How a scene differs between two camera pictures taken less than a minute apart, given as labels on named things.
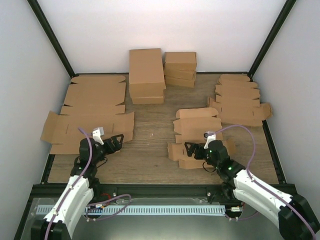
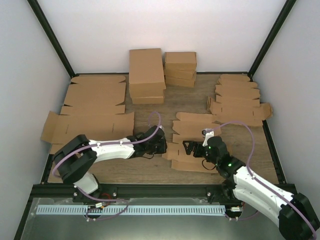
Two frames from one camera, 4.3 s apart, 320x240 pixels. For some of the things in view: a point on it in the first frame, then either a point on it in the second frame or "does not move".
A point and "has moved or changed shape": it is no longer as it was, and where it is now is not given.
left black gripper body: x=110 y=149 -> x=153 y=149
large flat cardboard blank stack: x=91 y=102 does not move
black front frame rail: x=52 y=192 does not move
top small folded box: x=180 y=61 does not move
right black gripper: x=198 y=146 does not move
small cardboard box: x=192 y=124 has moved or changed shape
